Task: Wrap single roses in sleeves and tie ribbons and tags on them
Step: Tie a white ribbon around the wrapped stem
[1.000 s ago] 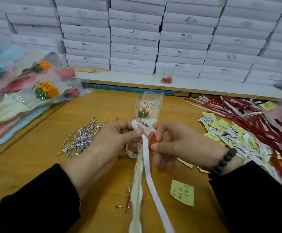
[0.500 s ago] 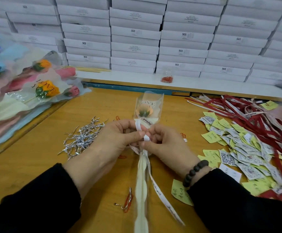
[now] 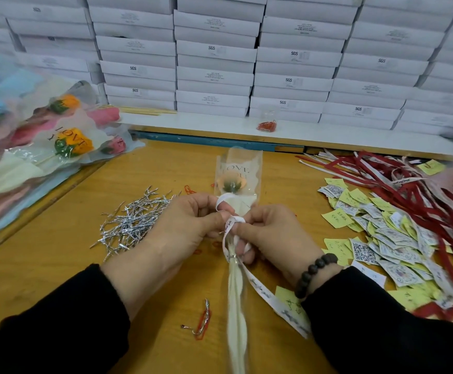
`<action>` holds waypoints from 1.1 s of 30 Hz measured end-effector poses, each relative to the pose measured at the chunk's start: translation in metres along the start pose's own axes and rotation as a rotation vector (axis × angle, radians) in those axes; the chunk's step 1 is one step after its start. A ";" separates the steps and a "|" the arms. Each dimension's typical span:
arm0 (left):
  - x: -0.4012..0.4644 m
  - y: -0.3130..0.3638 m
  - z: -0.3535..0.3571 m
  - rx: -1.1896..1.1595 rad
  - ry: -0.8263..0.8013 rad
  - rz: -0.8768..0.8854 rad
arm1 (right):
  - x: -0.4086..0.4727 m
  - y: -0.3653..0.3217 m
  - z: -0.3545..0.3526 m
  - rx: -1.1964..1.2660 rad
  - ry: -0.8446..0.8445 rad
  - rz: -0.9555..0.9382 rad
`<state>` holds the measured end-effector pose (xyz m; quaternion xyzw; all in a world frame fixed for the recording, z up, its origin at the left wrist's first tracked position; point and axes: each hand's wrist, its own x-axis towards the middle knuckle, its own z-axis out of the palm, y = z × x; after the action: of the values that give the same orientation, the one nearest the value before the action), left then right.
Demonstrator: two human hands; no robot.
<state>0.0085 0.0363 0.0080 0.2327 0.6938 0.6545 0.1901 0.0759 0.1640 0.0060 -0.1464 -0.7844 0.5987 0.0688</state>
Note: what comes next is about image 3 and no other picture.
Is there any peach rose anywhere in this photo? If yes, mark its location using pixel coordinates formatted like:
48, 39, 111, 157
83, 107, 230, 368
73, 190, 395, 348
213, 148, 264, 374

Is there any long white board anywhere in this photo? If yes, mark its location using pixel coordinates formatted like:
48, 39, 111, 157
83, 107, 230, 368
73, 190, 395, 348
124, 113, 453, 159

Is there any wall of stacked white boxes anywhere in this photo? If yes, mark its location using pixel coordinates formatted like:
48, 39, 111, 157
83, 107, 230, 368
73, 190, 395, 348
0, 0, 453, 139

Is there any pile of flowers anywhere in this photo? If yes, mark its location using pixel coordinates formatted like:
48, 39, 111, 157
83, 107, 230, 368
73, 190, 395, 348
0, 49, 143, 246

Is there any wooden sticks bundle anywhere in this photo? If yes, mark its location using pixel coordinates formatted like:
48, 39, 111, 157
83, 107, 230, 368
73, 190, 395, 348
119, 106, 178, 116

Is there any pile of orange paper clips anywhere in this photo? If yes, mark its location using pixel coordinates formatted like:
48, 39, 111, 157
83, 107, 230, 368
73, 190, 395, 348
181, 183, 223, 341

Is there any pile of silver twist ties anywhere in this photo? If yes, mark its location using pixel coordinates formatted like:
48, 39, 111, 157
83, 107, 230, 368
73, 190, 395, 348
90, 186, 177, 262

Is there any person's left hand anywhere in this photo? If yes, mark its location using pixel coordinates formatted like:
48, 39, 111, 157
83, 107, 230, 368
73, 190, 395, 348
102, 192, 235, 320

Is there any person's left forearm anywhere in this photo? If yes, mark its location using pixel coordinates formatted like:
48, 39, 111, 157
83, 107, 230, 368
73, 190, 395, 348
0, 263, 132, 374

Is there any person's right hand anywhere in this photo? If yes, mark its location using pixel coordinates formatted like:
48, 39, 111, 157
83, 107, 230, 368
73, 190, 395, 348
230, 202, 344, 289

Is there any person's right forearm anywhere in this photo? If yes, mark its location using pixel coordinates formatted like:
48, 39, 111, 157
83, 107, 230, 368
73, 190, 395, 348
300, 266, 453, 374

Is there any single white ribbon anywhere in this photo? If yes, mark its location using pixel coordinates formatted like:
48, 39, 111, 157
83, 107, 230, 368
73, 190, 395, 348
215, 192, 313, 340

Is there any pile of red ribbons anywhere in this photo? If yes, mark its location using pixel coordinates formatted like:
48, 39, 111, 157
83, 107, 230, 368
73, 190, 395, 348
298, 150, 453, 336

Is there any black bead bracelet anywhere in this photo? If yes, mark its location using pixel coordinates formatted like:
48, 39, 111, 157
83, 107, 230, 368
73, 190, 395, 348
294, 252, 341, 301

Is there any small bag of red clips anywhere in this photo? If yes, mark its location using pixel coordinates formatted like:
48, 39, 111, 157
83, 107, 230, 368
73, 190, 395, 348
257, 113, 279, 134

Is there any pile of yellow white tags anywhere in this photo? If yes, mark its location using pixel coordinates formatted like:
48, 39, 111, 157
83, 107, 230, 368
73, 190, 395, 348
275, 138, 453, 328

